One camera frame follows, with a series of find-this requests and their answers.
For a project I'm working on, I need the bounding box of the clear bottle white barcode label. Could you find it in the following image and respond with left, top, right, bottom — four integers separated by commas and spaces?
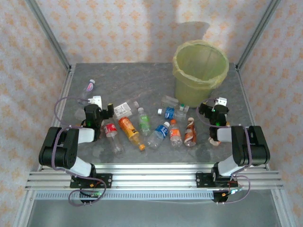
113, 100, 140, 118

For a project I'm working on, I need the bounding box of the red white label bottle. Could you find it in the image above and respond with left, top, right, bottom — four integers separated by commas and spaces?
208, 136, 223, 147

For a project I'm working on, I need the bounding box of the bin with yellow-green liner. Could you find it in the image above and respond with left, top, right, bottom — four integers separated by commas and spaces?
172, 40, 230, 108

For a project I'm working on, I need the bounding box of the brown swirl label bottle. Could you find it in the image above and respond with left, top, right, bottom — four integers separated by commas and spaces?
184, 117, 197, 148

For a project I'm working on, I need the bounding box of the clear bottle purple label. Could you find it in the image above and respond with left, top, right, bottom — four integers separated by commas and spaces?
77, 79, 96, 105

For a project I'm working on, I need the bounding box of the orange label soda bottle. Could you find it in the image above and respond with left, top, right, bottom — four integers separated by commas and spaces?
169, 119, 183, 147

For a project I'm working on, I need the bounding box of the large blue label bottle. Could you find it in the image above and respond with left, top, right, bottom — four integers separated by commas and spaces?
146, 121, 171, 149

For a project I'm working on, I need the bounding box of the red label cola bottle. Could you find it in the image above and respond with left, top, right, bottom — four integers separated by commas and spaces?
103, 122, 125, 154

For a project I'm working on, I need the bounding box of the orange yellow plastic bottle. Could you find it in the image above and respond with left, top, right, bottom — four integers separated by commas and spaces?
117, 116, 146, 151

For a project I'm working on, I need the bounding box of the small blue label bottle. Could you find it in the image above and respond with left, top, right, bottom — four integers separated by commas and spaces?
157, 106, 184, 121

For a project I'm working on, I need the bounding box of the clear bottle without label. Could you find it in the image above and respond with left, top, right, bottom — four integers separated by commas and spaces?
161, 95, 179, 106

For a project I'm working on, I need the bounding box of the green label plastic bottle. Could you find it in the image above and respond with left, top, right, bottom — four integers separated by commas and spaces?
137, 107, 152, 137

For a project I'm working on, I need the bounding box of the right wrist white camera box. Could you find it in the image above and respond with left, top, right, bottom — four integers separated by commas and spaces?
214, 96, 228, 107

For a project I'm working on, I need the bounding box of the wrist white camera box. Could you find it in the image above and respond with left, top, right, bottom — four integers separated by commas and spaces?
87, 96, 103, 111
214, 96, 228, 107

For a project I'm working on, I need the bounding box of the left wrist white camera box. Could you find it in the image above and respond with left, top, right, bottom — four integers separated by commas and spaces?
87, 96, 103, 111

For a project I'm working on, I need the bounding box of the right aluminium side rail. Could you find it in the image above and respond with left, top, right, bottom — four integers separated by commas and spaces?
235, 63, 270, 171

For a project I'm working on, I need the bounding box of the aluminium side rail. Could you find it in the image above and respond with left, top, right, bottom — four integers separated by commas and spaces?
235, 63, 270, 171
37, 65, 76, 171

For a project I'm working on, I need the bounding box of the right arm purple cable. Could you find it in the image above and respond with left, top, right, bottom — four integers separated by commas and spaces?
196, 99, 251, 204

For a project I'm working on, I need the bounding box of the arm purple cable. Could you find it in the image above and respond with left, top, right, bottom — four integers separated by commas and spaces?
196, 99, 251, 204
51, 96, 107, 207

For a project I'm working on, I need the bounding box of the left aluminium side rail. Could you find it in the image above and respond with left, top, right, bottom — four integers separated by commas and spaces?
37, 65, 76, 171

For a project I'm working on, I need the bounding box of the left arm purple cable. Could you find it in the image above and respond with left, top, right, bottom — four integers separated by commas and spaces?
51, 96, 107, 207

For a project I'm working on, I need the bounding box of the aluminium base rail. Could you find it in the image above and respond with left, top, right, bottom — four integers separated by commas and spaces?
25, 163, 284, 191

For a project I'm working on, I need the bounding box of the right aluminium frame post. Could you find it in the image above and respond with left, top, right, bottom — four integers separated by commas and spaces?
236, 0, 282, 70

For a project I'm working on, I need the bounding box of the aluminium frame post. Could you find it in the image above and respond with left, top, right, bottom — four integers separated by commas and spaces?
236, 0, 282, 70
25, 0, 72, 70

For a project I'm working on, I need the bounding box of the slotted grey cable duct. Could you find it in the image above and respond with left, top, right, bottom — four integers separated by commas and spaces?
35, 190, 215, 201

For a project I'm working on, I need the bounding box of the left aluminium frame post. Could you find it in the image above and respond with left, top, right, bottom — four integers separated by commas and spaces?
25, 0, 72, 70

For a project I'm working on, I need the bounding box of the right aluminium frame leg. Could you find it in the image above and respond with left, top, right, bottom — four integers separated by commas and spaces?
271, 189, 298, 227

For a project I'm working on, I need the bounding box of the aluminium frame leg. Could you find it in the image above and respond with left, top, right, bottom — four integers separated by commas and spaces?
271, 189, 298, 227
13, 189, 36, 227

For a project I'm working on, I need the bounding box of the left aluminium frame leg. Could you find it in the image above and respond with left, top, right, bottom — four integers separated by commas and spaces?
13, 189, 36, 227

